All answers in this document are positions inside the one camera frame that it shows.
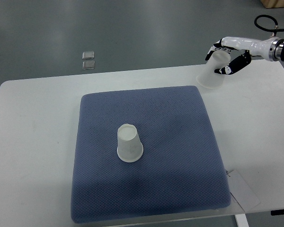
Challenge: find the white table leg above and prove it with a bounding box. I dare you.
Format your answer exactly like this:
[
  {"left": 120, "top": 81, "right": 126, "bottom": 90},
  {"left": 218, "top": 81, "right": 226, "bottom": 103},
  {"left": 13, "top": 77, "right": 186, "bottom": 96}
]
[{"left": 235, "top": 214, "right": 249, "bottom": 227}]

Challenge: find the white paper cup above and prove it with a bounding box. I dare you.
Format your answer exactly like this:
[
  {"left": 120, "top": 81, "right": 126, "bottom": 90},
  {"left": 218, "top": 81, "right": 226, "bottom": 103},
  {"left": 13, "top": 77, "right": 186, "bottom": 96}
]
[
  {"left": 196, "top": 50, "right": 231, "bottom": 89},
  {"left": 117, "top": 123, "right": 143, "bottom": 163}
]

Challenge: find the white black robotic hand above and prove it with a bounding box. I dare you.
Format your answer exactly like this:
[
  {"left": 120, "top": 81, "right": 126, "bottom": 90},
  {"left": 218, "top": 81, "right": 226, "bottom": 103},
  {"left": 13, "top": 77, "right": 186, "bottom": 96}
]
[{"left": 205, "top": 36, "right": 284, "bottom": 75}]

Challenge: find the white paper cup on mat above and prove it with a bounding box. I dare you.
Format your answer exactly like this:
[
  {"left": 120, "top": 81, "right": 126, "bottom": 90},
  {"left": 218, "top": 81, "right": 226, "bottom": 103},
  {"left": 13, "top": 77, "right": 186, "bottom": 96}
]
[{"left": 117, "top": 123, "right": 143, "bottom": 163}]

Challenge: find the black looped cable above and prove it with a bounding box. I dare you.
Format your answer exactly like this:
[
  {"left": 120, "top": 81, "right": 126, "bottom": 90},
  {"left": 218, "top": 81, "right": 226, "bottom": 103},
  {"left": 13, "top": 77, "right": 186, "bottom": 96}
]
[{"left": 254, "top": 15, "right": 284, "bottom": 37}]

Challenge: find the black bracket under table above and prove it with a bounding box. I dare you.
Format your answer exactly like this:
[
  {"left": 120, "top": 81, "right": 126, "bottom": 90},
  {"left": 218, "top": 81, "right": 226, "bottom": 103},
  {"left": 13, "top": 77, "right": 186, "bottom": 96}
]
[{"left": 270, "top": 209, "right": 284, "bottom": 216}]

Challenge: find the blue textured cushion mat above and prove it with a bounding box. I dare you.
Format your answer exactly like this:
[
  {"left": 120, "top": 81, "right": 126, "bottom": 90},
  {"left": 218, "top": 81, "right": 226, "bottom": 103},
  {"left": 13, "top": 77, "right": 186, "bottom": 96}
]
[{"left": 71, "top": 86, "right": 231, "bottom": 223}]

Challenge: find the white paper tag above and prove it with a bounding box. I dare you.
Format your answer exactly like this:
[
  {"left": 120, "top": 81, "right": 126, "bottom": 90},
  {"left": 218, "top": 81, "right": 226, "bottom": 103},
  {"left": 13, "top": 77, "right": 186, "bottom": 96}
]
[{"left": 227, "top": 170, "right": 261, "bottom": 214}]

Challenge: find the upper clear floor plate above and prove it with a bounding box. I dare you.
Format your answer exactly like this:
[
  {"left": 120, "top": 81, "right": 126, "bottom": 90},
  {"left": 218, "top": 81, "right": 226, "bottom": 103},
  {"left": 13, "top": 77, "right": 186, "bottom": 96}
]
[{"left": 82, "top": 51, "right": 95, "bottom": 60}]

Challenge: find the wooden box corner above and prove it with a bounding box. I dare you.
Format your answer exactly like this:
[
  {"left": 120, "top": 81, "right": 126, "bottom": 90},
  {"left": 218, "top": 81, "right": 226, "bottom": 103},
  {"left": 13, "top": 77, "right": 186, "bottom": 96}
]
[{"left": 260, "top": 0, "right": 284, "bottom": 9}]

